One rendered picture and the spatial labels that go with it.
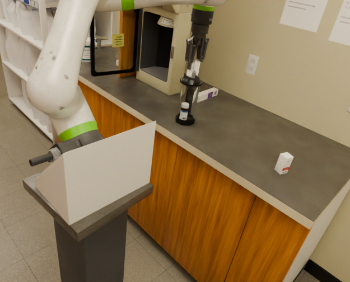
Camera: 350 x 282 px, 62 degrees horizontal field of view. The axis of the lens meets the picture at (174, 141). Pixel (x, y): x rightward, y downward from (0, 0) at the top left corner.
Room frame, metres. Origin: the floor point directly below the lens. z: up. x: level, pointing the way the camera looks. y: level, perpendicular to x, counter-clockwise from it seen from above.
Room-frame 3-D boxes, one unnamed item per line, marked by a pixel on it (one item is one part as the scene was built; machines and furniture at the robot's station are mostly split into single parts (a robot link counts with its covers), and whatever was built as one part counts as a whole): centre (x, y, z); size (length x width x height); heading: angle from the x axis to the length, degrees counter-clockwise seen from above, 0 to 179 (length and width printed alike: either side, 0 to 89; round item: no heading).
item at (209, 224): (1.70, 0.02, 0.45); 2.05 x 0.67 x 0.90; 49
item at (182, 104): (1.36, -0.04, 1.06); 0.11 x 0.11 x 0.21
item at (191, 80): (1.36, -0.04, 1.18); 0.09 x 0.09 x 0.07
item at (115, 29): (1.75, 0.44, 1.19); 0.30 x 0.01 x 0.40; 132
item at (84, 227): (0.78, 0.28, 0.92); 0.32 x 0.32 x 0.04; 54
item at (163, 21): (1.83, 0.12, 1.34); 0.18 x 0.18 x 0.05
